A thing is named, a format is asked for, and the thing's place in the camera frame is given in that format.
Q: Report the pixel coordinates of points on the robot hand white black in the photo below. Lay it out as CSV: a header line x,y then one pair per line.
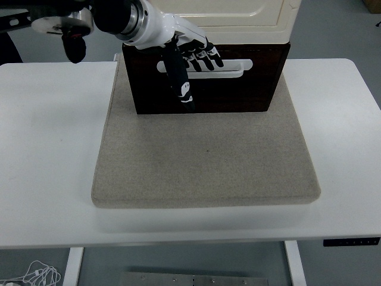
x,y
160,28

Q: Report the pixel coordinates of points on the cream plastic cabinet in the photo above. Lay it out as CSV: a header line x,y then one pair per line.
x,y
253,32

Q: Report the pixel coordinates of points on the dark wood drawer housing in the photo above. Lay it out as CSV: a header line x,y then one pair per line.
x,y
287,56

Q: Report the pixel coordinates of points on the white table leg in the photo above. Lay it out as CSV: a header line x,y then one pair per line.
x,y
73,266
296,263

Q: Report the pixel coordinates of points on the black table control panel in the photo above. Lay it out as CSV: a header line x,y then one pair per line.
x,y
351,242

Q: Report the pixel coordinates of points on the small white bracket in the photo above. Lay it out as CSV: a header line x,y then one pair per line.
x,y
115,57

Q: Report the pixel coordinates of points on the cardboard box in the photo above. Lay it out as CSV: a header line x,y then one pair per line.
x,y
373,5

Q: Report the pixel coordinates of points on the beige fabric mat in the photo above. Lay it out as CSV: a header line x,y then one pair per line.
x,y
205,161

